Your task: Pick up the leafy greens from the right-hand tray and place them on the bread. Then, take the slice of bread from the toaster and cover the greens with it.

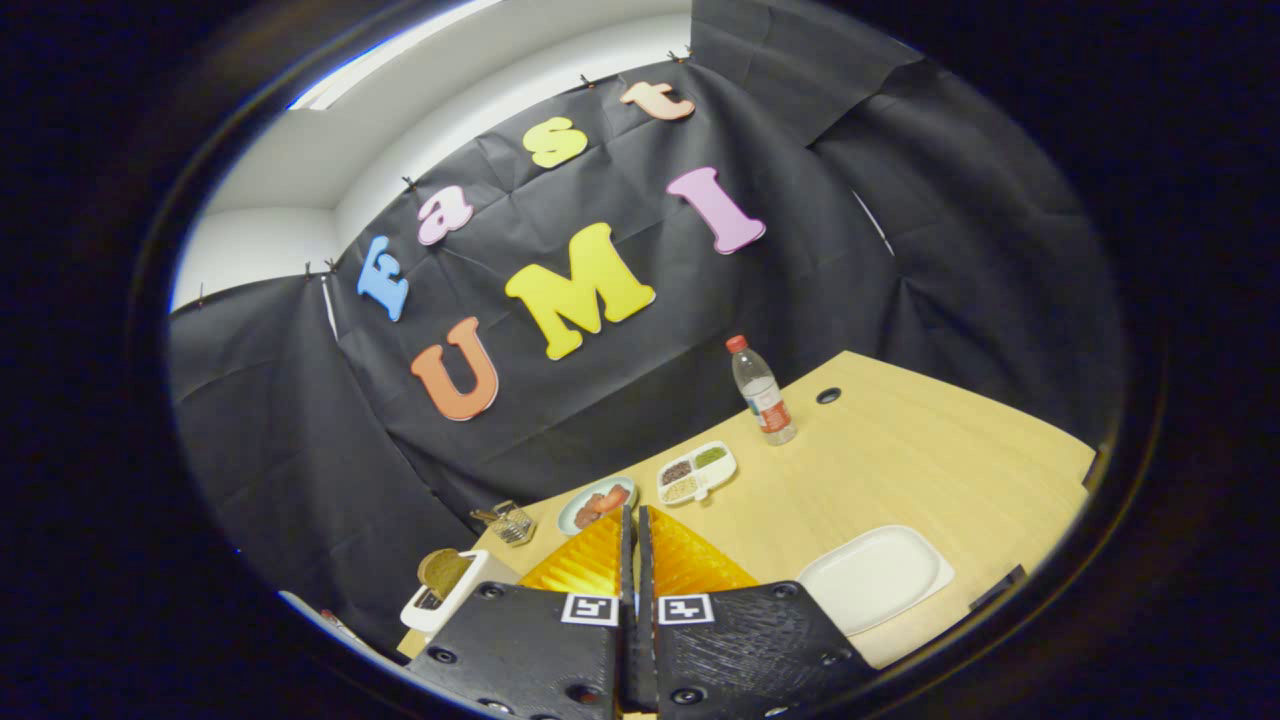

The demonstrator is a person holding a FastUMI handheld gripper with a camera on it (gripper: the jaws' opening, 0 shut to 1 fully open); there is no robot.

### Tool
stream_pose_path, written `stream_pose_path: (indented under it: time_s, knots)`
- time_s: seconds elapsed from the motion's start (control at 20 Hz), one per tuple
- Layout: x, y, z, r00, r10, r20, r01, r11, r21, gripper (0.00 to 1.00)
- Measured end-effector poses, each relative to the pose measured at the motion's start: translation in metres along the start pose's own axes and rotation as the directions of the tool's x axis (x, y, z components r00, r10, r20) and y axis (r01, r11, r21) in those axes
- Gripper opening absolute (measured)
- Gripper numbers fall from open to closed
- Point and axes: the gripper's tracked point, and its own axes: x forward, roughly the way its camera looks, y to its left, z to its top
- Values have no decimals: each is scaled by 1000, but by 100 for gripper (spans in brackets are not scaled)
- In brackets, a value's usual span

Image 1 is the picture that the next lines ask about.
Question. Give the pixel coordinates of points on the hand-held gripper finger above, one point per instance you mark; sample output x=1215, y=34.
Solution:
x=627, y=560
x=645, y=560

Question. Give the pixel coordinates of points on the brown bread slice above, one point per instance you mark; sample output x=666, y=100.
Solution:
x=443, y=572

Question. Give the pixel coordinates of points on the brown meat patty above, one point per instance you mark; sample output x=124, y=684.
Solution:
x=588, y=509

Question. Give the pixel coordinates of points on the red tomato slice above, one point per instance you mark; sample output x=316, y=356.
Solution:
x=612, y=497

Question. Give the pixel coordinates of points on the pale green plate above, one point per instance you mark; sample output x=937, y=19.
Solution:
x=572, y=522

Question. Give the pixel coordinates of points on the white divided condiment tray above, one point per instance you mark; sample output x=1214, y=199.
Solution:
x=697, y=473

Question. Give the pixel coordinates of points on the clear red-capped water bottle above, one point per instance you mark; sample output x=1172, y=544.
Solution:
x=765, y=400

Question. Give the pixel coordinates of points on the white toaster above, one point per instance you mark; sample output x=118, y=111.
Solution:
x=425, y=617

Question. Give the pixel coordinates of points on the white rectangular plate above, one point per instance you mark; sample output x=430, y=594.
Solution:
x=875, y=580

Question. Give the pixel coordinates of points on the black table grommet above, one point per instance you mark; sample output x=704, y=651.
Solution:
x=829, y=395

